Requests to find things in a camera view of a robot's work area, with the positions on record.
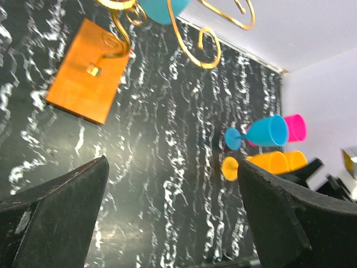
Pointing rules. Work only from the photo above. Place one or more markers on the magenta wine glass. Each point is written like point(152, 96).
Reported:
point(297, 128)

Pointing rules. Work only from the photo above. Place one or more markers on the orange wooden rack base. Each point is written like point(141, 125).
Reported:
point(87, 80)

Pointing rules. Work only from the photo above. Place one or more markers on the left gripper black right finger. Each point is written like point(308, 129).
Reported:
point(293, 226)

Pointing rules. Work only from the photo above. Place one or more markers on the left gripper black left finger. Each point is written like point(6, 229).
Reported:
point(51, 225)

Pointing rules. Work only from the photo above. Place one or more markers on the blue wine glass front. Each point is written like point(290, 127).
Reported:
point(267, 132)

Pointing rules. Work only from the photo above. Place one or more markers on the orange glass yellow base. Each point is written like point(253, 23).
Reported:
point(296, 160)
point(273, 162)

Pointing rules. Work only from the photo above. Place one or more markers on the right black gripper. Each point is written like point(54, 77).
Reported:
point(331, 186)

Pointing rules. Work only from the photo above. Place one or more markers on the teal wine glass back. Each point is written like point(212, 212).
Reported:
point(157, 10)

